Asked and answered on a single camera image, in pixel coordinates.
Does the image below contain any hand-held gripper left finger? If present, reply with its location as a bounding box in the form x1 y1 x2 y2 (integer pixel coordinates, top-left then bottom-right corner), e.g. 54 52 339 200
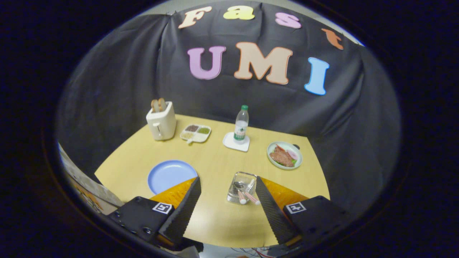
108 176 202 251

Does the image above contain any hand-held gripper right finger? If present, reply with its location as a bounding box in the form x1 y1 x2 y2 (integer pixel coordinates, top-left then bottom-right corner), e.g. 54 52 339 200
255 176 352 248

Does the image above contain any fork with red checked handle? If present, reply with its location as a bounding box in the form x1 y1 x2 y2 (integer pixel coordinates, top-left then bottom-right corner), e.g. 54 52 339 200
244 179 261 206

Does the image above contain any spoon with red checked handle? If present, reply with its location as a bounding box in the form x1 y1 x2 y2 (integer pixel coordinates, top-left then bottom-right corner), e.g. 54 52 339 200
234 181 248 205

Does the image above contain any blue round plate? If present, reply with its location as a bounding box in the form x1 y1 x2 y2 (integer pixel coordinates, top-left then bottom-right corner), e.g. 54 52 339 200
147 160 198 195

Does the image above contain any green plate of meat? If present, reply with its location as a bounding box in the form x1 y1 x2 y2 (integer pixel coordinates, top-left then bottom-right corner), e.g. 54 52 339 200
267 141 303 170

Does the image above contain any divided white dish of beans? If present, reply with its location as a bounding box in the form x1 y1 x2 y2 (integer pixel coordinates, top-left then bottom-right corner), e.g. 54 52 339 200
180 124 212 144

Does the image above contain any white square coaster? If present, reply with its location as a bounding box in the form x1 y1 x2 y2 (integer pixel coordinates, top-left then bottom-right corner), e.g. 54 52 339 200
222 132 250 152

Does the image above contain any clear water bottle green cap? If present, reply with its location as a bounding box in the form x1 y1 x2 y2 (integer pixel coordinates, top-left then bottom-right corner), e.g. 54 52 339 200
233 105 250 144

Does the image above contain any cream white toaster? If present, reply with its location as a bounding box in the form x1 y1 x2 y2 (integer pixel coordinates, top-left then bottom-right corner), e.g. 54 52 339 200
146 101 177 141

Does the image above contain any beige cardboard box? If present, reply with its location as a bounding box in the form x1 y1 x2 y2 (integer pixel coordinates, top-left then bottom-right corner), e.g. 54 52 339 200
59 143 124 215

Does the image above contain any metal wire cutlery basket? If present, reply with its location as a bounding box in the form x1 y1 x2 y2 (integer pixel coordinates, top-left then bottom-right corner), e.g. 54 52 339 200
227 172 257 205

